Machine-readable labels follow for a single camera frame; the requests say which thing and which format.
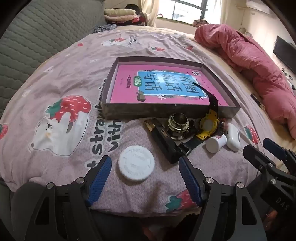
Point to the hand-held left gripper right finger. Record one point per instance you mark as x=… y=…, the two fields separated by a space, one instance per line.
x=189 y=180

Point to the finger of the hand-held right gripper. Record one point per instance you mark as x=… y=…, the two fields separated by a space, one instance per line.
x=274 y=148
x=259 y=160

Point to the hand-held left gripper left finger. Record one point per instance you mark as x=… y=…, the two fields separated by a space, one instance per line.
x=99 y=180

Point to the white earbuds case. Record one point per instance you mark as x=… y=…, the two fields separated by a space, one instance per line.
x=233 y=139

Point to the white round lid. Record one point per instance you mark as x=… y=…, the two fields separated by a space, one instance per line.
x=136 y=163

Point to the black gold-capped bottle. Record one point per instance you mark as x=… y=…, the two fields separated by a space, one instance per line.
x=166 y=143

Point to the small white bottle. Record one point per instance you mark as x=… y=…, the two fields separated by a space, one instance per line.
x=215 y=143

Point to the yellow black wristwatch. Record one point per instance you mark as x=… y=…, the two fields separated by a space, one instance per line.
x=209 y=124

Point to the shallow grey cardboard box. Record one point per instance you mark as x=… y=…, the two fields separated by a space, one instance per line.
x=138 y=111

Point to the black television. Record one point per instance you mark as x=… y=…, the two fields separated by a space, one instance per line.
x=285 y=54

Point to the pink quilt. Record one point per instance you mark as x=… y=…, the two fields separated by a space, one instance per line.
x=249 y=53

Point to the pink book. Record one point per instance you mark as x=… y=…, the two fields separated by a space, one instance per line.
x=129 y=85

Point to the strawberry printed bedsheet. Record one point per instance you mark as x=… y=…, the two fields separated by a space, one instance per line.
x=69 y=76

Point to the patterned cushion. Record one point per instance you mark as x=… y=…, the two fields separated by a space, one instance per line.
x=200 y=22

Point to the dark floral cloth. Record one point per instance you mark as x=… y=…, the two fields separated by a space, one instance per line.
x=104 y=28

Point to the grey quilted headboard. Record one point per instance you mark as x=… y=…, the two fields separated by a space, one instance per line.
x=39 y=34

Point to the window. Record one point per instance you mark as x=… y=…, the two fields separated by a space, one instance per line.
x=185 y=10

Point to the stack of folded blankets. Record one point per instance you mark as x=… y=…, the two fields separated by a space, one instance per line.
x=120 y=15

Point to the cream curtain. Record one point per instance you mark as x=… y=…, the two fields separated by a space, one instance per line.
x=149 y=11

